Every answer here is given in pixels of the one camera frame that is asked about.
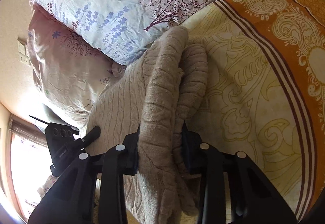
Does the beige cable-knit sweater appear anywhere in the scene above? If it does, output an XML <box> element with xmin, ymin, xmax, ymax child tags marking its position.
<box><xmin>87</xmin><ymin>26</ymin><xmax>208</xmax><ymax>223</ymax></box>

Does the pink floral pillow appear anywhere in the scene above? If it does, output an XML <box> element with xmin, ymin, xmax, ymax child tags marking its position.
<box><xmin>26</xmin><ymin>4</ymin><xmax>126</xmax><ymax>128</ymax></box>

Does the yellow patterned bed sheet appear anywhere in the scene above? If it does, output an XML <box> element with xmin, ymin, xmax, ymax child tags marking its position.
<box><xmin>185</xmin><ymin>0</ymin><xmax>324</xmax><ymax>223</ymax></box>

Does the dark wall-mounted screen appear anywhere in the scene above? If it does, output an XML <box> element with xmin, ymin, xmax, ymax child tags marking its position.
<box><xmin>29</xmin><ymin>104</ymin><xmax>79</xmax><ymax>136</ymax></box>

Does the window with frame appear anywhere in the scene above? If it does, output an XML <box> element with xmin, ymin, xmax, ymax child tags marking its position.
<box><xmin>1</xmin><ymin>115</ymin><xmax>55</xmax><ymax>221</ymax></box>

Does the white wall switch socket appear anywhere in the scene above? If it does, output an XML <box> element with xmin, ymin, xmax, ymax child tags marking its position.
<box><xmin>17</xmin><ymin>38</ymin><xmax>30</xmax><ymax>66</ymax></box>

